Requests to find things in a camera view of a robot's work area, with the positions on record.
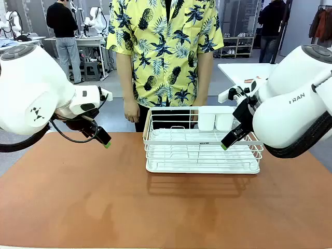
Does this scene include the person in black clothes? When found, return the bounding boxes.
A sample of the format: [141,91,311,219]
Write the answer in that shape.
[258,0,291,64]

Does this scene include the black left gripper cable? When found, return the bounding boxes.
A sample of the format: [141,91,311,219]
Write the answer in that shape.
[49,93,109,144]

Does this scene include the white background robot with cables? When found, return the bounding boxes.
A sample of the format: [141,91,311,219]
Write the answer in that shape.
[0,10,24,40]

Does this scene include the person's right forearm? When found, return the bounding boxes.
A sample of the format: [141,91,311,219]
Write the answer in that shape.
[116,51,141,103]

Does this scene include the person in black sweater, jeans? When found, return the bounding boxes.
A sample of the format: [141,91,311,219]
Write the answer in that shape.
[46,0,85,85]

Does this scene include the person's right hand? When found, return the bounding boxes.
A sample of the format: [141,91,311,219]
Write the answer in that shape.
[123,98,141,123]

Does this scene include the person in yellow pineapple shirt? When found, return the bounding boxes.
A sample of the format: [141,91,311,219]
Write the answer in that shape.
[106,0,225,133]

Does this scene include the white workbench table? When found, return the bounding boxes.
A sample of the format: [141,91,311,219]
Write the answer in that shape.
[44,36,110,79]

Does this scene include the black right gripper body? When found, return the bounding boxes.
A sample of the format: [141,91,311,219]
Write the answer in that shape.
[232,98,258,132]

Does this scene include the black stand pole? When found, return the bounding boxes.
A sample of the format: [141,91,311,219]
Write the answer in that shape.
[270,18,290,65]

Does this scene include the white shoe rack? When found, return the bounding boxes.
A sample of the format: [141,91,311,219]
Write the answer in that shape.
[214,32,256,59]

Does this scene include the white double cutlery holder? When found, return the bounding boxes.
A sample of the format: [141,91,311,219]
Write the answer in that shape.
[198,105,236,131]

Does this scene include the white wire dish rack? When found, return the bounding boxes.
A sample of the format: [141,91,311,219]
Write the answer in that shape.
[143,105,264,175]

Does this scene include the arm black cable sleeve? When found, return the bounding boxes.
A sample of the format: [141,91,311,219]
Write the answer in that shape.
[0,123,50,154]
[262,110,332,159]

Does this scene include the right arm black cable sleeve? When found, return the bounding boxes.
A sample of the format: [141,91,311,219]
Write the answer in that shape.
[262,110,332,159]

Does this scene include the hanging brown and grey clothes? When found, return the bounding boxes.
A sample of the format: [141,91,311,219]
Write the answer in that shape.
[308,7,332,44]

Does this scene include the large white table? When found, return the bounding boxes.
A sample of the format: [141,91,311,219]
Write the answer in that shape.
[217,63,280,87]

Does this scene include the left arm black cable sleeve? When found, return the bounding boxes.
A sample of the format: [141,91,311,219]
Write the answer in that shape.
[0,123,50,154]

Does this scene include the person's left forearm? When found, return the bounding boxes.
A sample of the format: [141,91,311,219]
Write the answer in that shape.
[192,46,215,107]

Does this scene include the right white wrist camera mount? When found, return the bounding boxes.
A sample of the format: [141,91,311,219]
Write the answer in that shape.
[217,79,261,104]

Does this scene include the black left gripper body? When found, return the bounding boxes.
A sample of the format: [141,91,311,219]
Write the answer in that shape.
[53,110,101,139]

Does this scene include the grey step stool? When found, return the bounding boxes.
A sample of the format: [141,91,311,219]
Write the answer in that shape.
[83,61,102,82]

